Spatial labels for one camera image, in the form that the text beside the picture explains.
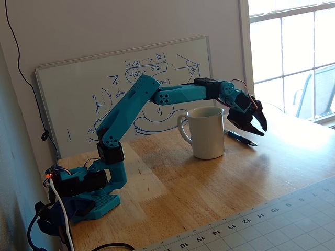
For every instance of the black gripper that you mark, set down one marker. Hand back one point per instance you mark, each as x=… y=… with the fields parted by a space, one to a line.
x=240 y=118

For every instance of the white ceramic mug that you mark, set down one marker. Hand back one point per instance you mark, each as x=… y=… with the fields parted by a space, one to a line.
x=208 y=136

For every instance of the white framed window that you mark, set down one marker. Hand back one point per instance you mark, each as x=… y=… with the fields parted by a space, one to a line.
x=281 y=52

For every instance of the dark blue pen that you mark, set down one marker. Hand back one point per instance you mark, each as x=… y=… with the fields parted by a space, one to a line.
x=240 y=138

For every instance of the motor controller board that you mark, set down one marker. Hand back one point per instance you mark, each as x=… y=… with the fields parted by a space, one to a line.
x=51 y=175

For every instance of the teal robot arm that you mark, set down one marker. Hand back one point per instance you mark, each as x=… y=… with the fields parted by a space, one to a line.
x=131 y=104

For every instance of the dark navy table clamp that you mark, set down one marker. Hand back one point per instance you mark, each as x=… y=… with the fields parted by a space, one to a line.
x=42 y=207

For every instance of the grey patio chair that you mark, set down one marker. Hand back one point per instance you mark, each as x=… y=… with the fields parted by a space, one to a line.
x=324 y=89

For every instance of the whiteboard with blue writing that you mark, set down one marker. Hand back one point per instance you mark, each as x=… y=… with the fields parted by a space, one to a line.
x=78 y=104

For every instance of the grey gridded cutting mat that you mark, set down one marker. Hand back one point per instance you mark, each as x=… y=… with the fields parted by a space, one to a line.
x=261 y=230

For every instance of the blue table clamp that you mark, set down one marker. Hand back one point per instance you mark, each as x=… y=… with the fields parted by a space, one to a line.
x=76 y=209

